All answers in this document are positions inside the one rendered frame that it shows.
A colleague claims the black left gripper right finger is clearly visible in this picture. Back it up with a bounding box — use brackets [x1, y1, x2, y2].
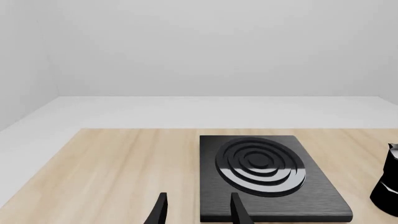
[230, 192, 255, 224]

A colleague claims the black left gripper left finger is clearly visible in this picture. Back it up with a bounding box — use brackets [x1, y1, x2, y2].
[144, 192, 168, 224]

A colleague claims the flat black stove plate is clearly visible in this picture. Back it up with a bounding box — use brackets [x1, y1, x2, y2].
[199, 134, 354, 223]

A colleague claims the black moka pot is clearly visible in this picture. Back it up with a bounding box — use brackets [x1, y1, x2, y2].
[369, 142, 398, 216]

